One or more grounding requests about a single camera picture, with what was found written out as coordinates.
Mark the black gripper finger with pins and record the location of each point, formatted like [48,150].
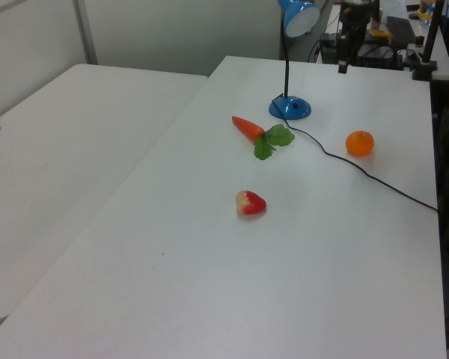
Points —
[343,56]
[359,45]

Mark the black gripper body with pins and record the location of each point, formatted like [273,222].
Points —
[357,15]

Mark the blue gooseneck desk lamp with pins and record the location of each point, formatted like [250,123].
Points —
[290,108]

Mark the black equipment box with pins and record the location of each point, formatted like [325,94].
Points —
[328,46]

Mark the small yellow object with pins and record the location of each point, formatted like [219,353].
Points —
[381,34]

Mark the black keyboard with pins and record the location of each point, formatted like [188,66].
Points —
[401,30]

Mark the small black cylinder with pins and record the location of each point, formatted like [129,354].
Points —
[419,41]

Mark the yellow tape roll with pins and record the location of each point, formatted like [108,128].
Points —
[425,15]

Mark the orange toy mandarin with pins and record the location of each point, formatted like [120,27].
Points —
[360,144]

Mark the orange toy carrot with leaves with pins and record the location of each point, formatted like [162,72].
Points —
[247,127]

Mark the red toy strawberry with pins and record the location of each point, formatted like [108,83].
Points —
[252,203]

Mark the black clamped camera pole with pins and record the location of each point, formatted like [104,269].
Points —
[432,37]

